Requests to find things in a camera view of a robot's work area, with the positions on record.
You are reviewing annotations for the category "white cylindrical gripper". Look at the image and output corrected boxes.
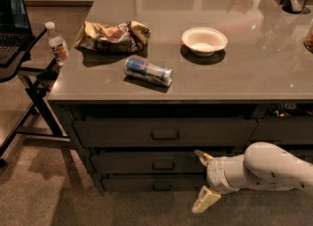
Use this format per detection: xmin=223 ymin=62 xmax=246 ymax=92
xmin=192 ymin=150 xmax=238 ymax=213

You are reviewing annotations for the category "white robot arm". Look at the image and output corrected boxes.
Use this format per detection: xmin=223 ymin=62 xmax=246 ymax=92
xmin=192 ymin=142 xmax=313 ymax=213

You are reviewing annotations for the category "dark drawer cabinet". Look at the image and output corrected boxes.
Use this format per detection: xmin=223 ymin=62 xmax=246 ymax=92
xmin=55 ymin=102 xmax=313 ymax=192

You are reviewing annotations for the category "snack packet in drawer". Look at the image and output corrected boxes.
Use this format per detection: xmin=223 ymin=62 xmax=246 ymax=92
xmin=266 ymin=103 xmax=313 ymax=117

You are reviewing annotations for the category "blue silver energy drink can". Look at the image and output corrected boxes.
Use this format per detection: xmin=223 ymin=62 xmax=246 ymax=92
xmin=124 ymin=58 xmax=173 ymax=87

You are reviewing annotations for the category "white paper bowl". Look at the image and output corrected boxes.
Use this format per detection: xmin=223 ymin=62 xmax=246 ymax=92
xmin=182 ymin=27 xmax=228 ymax=57

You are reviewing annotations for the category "crumpled chip bag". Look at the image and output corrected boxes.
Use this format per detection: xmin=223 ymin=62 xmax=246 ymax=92
xmin=74 ymin=21 xmax=151 ymax=54

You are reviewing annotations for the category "black laptop stand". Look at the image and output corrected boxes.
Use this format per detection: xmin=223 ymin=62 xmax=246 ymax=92
xmin=0 ymin=28 xmax=67 ymax=168

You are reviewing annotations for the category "clear plastic water bottle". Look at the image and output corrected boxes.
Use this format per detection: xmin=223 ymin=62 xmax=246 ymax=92
xmin=45 ymin=22 xmax=68 ymax=67

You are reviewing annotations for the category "black laptop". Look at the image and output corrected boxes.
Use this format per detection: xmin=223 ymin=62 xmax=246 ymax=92
xmin=0 ymin=0 xmax=34 ymax=68

